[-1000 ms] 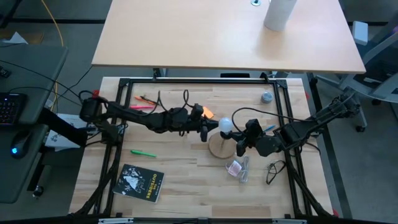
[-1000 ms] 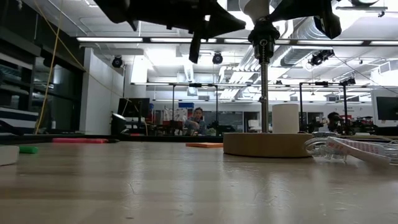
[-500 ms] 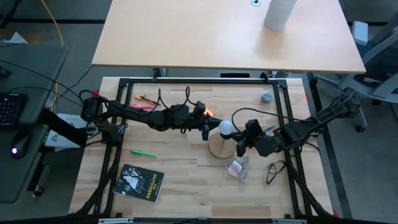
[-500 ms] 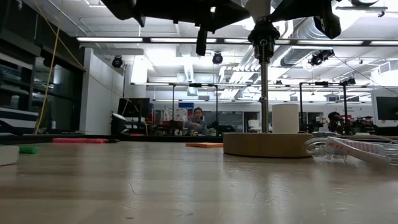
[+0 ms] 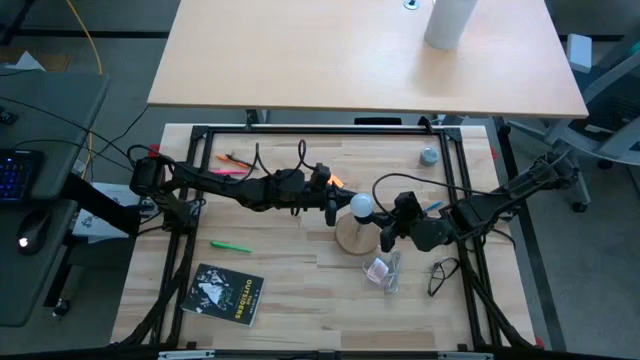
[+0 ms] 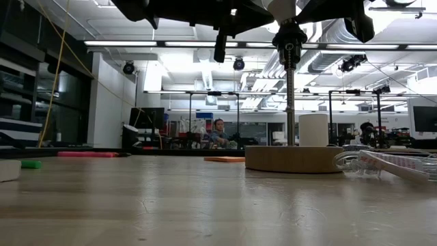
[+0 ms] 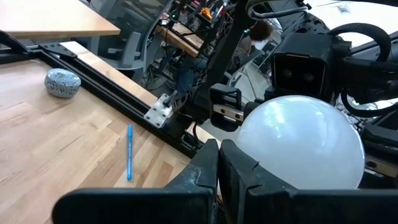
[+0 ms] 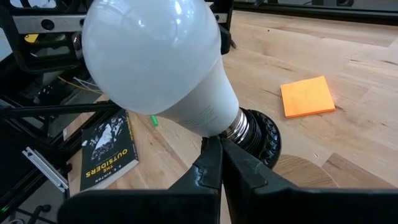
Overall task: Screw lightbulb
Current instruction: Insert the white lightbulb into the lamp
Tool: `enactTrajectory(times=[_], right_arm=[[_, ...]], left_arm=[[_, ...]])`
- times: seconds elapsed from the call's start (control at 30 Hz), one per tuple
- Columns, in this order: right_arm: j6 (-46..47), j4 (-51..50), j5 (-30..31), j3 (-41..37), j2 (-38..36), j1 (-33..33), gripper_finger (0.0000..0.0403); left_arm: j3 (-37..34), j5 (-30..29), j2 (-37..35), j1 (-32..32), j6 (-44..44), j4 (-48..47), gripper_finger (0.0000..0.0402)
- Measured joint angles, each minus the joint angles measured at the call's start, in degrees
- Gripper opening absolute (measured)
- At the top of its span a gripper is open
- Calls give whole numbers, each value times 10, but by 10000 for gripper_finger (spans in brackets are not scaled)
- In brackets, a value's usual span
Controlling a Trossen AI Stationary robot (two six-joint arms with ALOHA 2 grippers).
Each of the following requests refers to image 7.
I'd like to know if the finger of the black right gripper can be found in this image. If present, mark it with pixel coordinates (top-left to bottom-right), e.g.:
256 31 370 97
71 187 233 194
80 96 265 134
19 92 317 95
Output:
362 123 398 156
243 98 271 121

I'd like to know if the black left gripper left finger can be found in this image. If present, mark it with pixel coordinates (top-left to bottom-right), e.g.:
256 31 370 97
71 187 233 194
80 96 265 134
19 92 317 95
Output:
52 139 220 224

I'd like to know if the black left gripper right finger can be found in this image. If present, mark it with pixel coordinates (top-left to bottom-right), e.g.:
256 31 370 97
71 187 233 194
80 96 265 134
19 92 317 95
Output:
219 139 398 224

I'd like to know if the white round lightbulb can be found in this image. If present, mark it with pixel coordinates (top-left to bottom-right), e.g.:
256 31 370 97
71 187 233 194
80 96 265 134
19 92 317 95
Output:
235 95 366 190

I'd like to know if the blue pen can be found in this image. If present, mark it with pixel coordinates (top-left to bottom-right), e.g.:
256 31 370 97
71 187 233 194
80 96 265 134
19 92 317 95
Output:
126 124 134 182

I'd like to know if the person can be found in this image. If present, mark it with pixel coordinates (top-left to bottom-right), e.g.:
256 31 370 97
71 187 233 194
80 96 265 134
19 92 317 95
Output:
239 20 274 72

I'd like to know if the cluttered wooden workbench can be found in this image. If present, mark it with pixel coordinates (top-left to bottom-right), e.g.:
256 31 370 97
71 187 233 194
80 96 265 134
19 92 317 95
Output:
155 0 237 58

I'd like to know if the grey office chair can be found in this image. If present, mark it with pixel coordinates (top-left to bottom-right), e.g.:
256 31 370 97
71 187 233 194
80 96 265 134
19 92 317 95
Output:
102 0 174 71

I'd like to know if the light wooden desk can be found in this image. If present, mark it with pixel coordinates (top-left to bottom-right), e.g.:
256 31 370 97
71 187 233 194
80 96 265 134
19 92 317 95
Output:
0 0 121 40

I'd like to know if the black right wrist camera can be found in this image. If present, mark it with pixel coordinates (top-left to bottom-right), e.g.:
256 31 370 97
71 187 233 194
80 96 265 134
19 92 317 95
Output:
272 32 331 98

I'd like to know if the black aluminium table frame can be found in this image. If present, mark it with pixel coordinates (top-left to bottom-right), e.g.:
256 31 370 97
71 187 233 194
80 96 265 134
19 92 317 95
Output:
0 29 208 159

